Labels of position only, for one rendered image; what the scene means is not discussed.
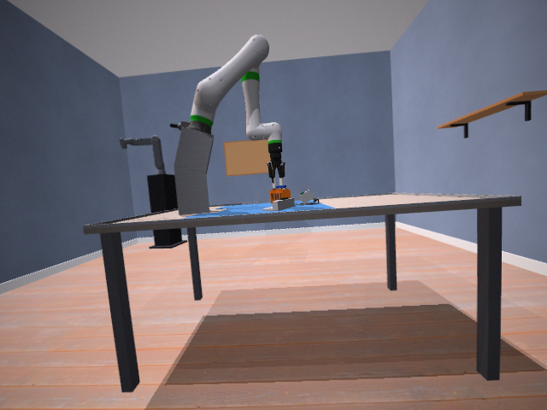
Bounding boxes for white control panel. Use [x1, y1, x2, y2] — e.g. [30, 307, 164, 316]
[299, 190, 319, 205]

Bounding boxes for blue flat mat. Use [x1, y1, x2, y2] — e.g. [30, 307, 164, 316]
[183, 201, 333, 219]

